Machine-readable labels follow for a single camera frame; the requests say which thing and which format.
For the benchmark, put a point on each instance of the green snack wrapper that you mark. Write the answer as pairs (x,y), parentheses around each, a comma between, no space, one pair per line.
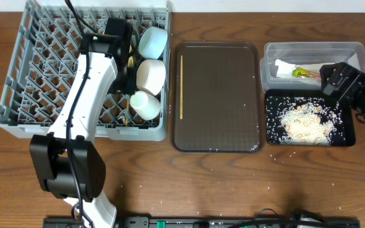
(303,73)

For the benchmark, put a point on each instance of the dark brown serving tray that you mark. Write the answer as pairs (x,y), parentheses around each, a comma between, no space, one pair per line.
(222,98)

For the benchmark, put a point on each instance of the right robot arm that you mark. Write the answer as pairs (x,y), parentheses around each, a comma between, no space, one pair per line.
(358,104)

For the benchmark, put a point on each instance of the light blue bowl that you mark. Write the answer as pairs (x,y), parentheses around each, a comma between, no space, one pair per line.
(152,43)

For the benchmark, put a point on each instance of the clear plastic bin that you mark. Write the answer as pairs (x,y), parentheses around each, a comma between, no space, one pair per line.
(306,53)

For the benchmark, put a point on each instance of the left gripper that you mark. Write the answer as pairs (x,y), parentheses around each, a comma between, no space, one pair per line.
(131,86)

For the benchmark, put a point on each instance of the yellow plate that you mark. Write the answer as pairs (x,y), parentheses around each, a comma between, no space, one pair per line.
(131,56)

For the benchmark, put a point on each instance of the rice food waste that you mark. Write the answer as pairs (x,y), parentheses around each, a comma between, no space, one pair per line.
(306,122)

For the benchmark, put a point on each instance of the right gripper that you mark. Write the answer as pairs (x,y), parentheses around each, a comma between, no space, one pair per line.
(357,80)

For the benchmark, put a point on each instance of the white cup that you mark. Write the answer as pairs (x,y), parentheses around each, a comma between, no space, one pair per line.
(145,105)

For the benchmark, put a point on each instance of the grey dishwasher rack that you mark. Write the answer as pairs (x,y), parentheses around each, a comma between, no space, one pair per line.
(40,75)

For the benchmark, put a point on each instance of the wooden chopstick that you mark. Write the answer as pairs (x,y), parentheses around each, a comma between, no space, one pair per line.
(126,115)
(181,89)

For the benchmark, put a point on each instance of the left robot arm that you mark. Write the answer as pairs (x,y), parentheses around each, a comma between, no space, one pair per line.
(66,161)

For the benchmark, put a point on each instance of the black waste tray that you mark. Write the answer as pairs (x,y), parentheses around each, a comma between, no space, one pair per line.
(309,120)

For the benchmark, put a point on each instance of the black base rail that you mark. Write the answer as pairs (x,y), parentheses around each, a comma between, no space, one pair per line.
(299,218)

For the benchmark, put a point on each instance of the white paper napkin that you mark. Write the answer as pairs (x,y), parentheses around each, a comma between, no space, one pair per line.
(285,69)

